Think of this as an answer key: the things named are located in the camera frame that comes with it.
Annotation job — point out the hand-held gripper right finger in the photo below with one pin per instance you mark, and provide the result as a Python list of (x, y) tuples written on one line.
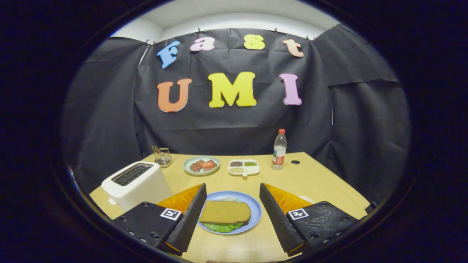
[(278, 219)]

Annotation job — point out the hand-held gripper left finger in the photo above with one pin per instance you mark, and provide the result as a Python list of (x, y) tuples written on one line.
[(190, 219)]

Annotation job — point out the green lettuce leaf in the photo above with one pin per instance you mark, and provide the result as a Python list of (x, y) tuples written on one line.
[(223, 228)]

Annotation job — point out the brown bread slice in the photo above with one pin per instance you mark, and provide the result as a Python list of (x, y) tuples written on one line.
[(225, 212)]

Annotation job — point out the blue plate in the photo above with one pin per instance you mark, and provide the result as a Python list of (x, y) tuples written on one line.
[(256, 212)]

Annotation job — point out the small white plate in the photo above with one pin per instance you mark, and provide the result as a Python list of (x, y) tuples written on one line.
[(306, 199)]

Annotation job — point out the brown meat piece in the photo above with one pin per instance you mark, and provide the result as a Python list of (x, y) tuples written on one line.
[(212, 169), (195, 167)]

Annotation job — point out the white divided dish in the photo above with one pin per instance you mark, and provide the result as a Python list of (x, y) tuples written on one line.
[(254, 170)]

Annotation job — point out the pale green plate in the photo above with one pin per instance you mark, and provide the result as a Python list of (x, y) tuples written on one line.
[(187, 165)]

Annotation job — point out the white toaster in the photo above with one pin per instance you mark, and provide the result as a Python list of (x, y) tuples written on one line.
[(146, 186)]

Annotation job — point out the red tomato slice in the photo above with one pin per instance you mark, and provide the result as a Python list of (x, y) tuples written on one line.
[(207, 164)]

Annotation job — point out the green beans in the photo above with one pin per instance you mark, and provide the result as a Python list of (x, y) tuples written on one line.
[(250, 164)]

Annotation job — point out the beige grains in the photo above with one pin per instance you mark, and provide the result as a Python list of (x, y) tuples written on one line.
[(236, 170)]

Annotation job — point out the clear bottle with red cap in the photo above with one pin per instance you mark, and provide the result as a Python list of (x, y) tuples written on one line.
[(279, 153)]

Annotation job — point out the dark brown beans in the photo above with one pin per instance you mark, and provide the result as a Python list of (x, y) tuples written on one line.
[(236, 164)]

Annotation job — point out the black backdrop cloth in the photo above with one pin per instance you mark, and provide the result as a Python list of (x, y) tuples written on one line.
[(234, 128)]

